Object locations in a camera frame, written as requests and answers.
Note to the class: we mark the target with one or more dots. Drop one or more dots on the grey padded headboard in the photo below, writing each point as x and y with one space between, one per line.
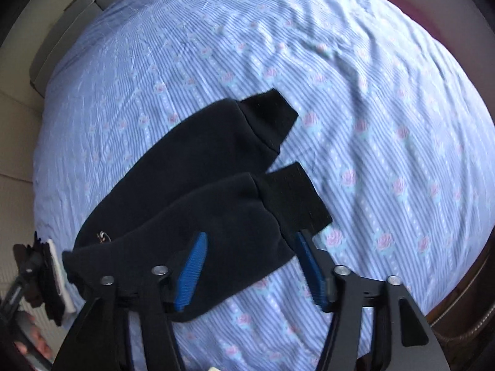
64 33

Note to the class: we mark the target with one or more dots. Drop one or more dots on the person's left hand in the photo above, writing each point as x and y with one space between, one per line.
34 335

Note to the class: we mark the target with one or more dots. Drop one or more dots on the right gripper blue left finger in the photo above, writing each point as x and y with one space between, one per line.
190 273

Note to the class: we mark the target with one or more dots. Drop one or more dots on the black knit pants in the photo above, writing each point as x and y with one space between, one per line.
212 174

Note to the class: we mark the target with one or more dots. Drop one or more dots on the blue striped floral bedsheet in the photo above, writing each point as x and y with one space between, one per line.
391 131

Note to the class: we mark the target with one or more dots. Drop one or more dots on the white folded cloth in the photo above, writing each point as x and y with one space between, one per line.
60 281

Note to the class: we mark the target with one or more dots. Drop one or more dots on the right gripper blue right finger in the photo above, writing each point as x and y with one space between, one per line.
317 267

